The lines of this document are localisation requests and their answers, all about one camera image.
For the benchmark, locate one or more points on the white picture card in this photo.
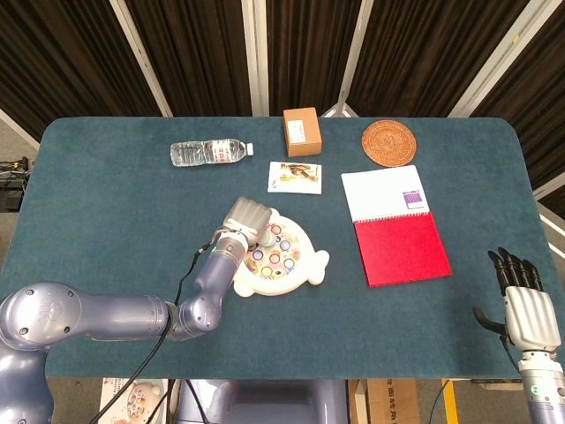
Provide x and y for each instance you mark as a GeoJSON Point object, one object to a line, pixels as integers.
{"type": "Point", "coordinates": [295, 177]}

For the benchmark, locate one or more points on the black power strip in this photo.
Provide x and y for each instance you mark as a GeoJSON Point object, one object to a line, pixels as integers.
{"type": "Point", "coordinates": [13, 190]}

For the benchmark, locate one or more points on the round woven rattan coaster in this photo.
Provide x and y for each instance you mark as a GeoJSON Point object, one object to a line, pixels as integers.
{"type": "Point", "coordinates": [389, 143]}

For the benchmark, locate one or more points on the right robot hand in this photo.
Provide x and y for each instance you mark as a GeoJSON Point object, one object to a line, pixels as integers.
{"type": "Point", "coordinates": [529, 318]}

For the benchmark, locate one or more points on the clear plastic water bottle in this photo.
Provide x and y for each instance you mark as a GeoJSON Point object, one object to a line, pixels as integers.
{"type": "Point", "coordinates": [194, 153]}

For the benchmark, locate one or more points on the white fish-shaped toy game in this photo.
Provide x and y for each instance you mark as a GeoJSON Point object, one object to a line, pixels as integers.
{"type": "Point", "coordinates": [304, 265]}

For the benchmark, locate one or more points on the red spiral notebook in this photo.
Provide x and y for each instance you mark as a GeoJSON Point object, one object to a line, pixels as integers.
{"type": "Point", "coordinates": [399, 252]}

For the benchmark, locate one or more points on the toy packaging box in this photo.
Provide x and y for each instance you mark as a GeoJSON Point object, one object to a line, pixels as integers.
{"type": "Point", "coordinates": [128, 399]}

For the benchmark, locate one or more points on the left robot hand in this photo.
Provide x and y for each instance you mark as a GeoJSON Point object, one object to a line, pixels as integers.
{"type": "Point", "coordinates": [247, 218]}

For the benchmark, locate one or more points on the large cardboard box with print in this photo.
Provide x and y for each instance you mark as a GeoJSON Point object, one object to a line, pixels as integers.
{"type": "Point", "coordinates": [388, 402]}

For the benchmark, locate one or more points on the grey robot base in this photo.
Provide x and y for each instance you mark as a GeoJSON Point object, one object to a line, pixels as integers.
{"type": "Point", "coordinates": [273, 402]}

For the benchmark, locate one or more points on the white partition frame post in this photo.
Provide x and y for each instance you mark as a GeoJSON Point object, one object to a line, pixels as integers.
{"type": "Point", "coordinates": [494, 66]}
{"type": "Point", "coordinates": [141, 57]}
{"type": "Point", "coordinates": [257, 57]}
{"type": "Point", "coordinates": [348, 70]}

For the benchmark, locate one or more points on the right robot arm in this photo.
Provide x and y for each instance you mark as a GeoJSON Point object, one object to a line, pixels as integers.
{"type": "Point", "coordinates": [540, 393]}

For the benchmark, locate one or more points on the blue felt table mat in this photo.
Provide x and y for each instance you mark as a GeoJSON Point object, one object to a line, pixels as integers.
{"type": "Point", "coordinates": [331, 335]}

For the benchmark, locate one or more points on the small brown cardboard box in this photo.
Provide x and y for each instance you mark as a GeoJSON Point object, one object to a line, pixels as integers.
{"type": "Point", "coordinates": [303, 132]}

